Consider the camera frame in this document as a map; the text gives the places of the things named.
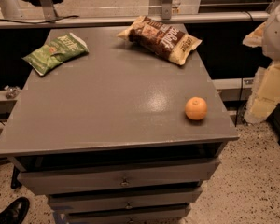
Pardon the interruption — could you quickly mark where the grey metal rail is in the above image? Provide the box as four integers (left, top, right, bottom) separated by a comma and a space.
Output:
0, 11, 269, 29

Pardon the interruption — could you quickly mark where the middle grey drawer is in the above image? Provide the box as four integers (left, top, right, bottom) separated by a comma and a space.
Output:
49, 187, 202, 213

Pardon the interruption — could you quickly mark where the bottom grey drawer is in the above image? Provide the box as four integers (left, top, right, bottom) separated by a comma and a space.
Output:
66, 204, 189, 224

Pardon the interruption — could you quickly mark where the small crumpled foil object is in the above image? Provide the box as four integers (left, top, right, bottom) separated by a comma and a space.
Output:
4, 85, 21, 99

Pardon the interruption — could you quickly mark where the green kettle chip bag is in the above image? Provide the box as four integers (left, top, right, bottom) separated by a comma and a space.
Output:
22, 33, 89, 76

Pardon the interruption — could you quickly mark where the brown chip bag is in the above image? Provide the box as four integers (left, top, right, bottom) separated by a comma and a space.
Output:
117, 16, 202, 65

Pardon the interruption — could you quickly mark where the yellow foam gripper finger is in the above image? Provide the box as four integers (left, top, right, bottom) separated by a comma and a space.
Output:
244, 61, 280, 124
243, 22, 266, 48

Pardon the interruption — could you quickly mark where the grey drawer cabinet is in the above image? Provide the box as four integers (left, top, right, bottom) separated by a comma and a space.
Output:
0, 23, 240, 224

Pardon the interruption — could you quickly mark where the black shoe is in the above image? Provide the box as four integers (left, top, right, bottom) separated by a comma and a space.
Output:
0, 197, 30, 224

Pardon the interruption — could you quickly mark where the top grey drawer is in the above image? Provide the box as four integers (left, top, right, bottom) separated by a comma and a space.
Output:
19, 158, 220, 195

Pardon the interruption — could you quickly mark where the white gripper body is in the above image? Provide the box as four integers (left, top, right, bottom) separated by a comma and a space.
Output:
262, 3, 280, 61

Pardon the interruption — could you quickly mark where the orange fruit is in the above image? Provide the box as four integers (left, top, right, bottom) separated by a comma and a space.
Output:
185, 97, 207, 120

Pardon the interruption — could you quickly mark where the grey drawer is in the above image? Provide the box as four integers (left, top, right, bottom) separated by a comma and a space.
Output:
66, 204, 189, 224
19, 158, 220, 195
49, 187, 202, 213

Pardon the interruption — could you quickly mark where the black cable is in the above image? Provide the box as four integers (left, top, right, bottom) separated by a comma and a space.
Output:
0, 14, 80, 25

